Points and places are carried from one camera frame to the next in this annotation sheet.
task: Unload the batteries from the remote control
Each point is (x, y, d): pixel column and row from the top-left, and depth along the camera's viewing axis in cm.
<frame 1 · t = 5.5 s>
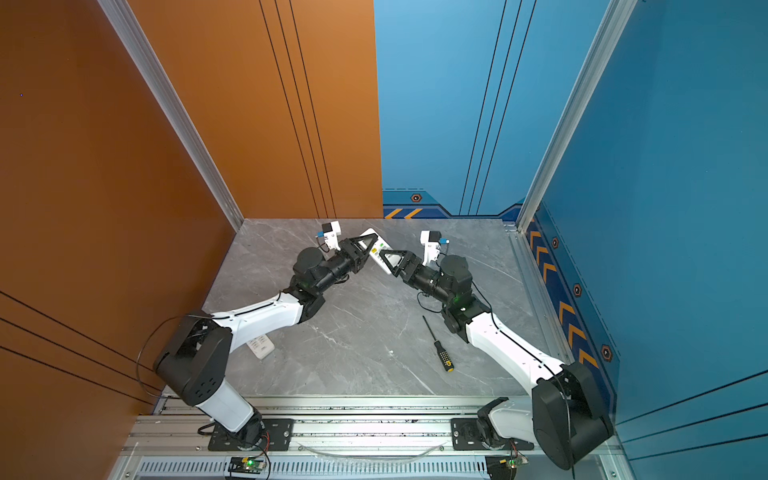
left hand: (379, 236, 75), fingers closed
right hand: (382, 260, 73), fingers open
black yellow screwdriver: (442, 353, 87), point 2 cm above the table

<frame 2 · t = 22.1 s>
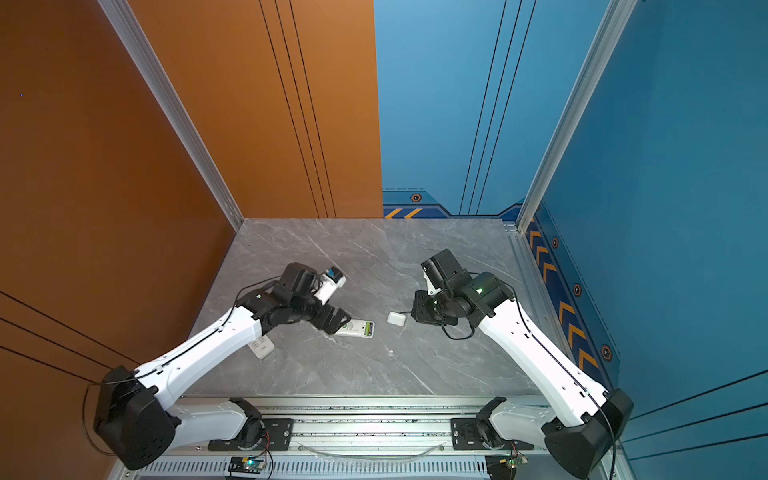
left hand: (337, 304, 81), fingers open
right hand: (410, 314, 71), fingers open
white remote control: (360, 328, 93), on the table
white battery cover: (396, 319, 96), on the table
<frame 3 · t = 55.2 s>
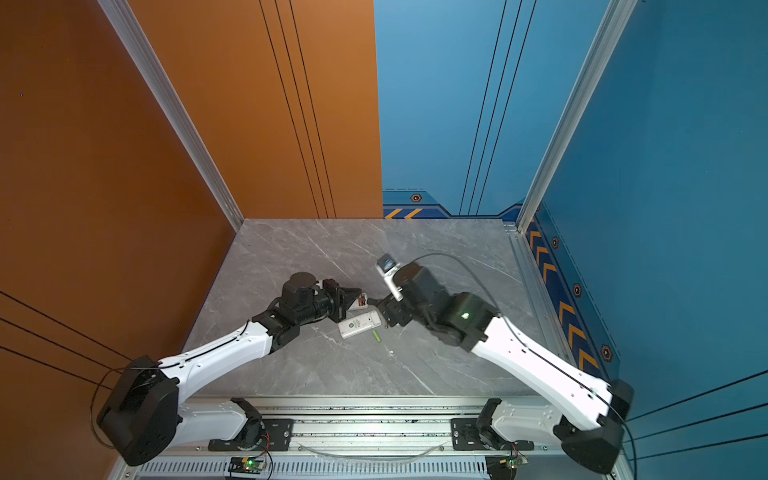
left hand: (364, 284, 78), fingers closed
right hand: (391, 290, 70), fingers open
white remote control: (359, 324, 93), point 2 cm above the table
green battery: (376, 336, 91), on the table
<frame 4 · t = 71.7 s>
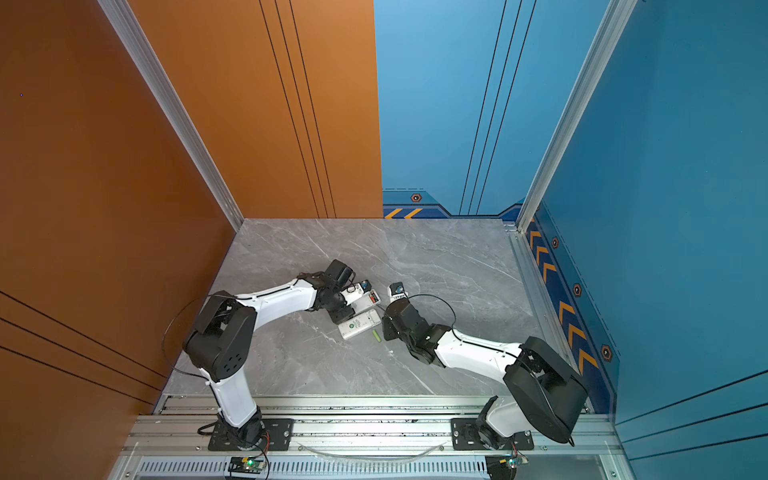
left hand: (346, 304, 96), fingers open
right hand: (384, 315, 86), fingers closed
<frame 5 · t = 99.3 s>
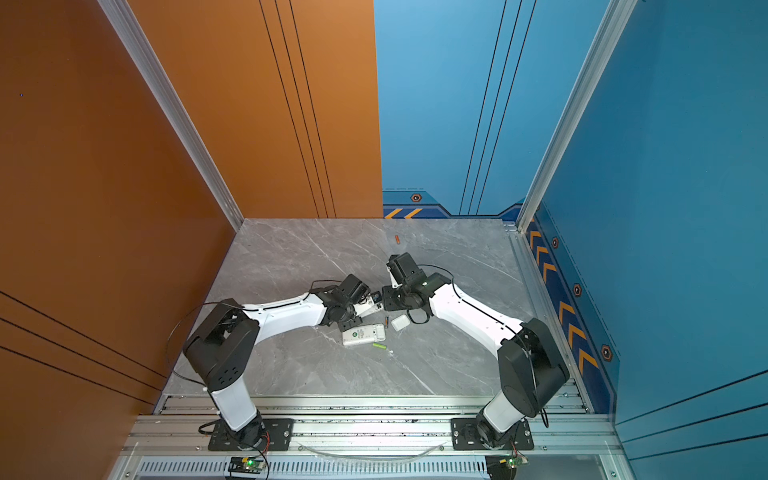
left hand: (350, 307, 94), fingers open
right hand: (383, 300, 85), fingers closed
green battery: (379, 346, 90), on the table
blue orange battery: (387, 322, 95), on the table
